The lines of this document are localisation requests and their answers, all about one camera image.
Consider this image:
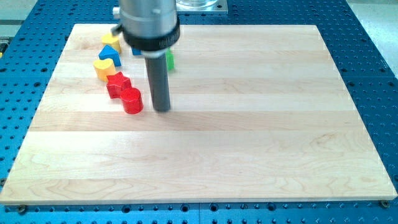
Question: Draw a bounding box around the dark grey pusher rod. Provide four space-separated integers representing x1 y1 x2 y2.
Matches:
145 54 170 112

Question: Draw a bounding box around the red cylinder block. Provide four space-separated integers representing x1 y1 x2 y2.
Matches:
120 87 144 114

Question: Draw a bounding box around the red star block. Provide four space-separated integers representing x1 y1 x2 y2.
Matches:
106 72 132 99

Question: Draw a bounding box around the blue block behind arm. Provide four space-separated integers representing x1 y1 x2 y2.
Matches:
131 47 142 56

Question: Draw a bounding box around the wooden board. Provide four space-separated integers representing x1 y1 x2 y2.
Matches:
1 24 397 205

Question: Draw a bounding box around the green block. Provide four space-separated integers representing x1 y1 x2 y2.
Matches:
165 49 175 71

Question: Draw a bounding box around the yellow heart block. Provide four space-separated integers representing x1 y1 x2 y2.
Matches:
93 58 116 82

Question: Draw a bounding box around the blue triangle block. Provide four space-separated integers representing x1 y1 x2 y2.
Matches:
98 45 121 67

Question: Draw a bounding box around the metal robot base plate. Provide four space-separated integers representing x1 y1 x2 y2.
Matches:
112 0 229 16

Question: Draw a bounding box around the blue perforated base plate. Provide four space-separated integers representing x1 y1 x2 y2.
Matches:
1 1 397 223

